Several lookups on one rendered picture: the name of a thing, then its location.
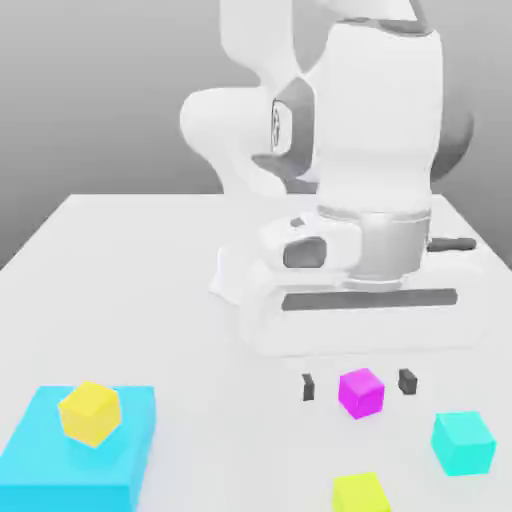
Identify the small turquoise cube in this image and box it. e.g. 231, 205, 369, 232
430, 410, 498, 478

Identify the small yellow cube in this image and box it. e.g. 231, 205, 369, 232
58, 380, 122, 450

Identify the small magenta cube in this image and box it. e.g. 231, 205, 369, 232
337, 367, 386, 421

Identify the small lime cube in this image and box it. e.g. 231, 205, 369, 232
332, 472, 392, 512

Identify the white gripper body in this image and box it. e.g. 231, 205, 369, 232
238, 261, 486, 358

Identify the large cyan box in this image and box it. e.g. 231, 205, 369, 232
0, 384, 157, 512

